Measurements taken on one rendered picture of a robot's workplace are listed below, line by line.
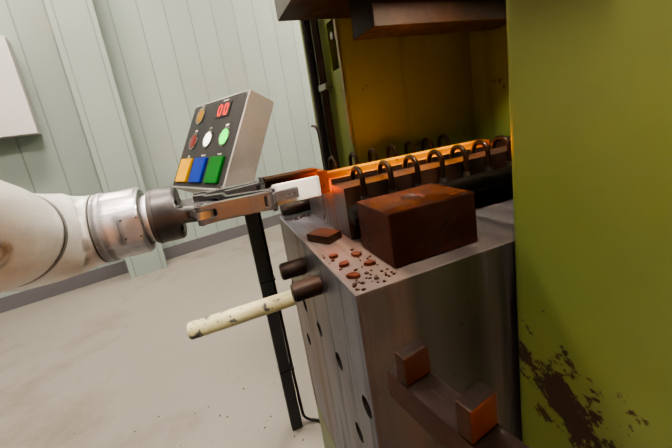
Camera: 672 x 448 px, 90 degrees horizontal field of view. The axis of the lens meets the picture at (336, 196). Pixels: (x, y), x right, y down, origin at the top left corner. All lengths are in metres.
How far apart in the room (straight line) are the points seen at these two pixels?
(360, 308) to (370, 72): 0.55
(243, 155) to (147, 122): 2.79
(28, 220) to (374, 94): 0.63
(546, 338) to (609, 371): 0.06
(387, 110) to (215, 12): 3.35
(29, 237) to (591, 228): 0.49
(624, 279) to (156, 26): 3.77
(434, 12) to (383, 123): 0.28
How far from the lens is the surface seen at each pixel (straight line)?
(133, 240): 0.49
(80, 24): 3.53
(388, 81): 0.80
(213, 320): 0.97
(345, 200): 0.47
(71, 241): 0.47
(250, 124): 0.93
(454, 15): 0.64
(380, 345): 0.39
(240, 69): 3.93
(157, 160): 3.65
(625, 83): 0.35
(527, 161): 0.40
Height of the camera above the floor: 1.09
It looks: 13 degrees down
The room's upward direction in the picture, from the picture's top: 9 degrees counter-clockwise
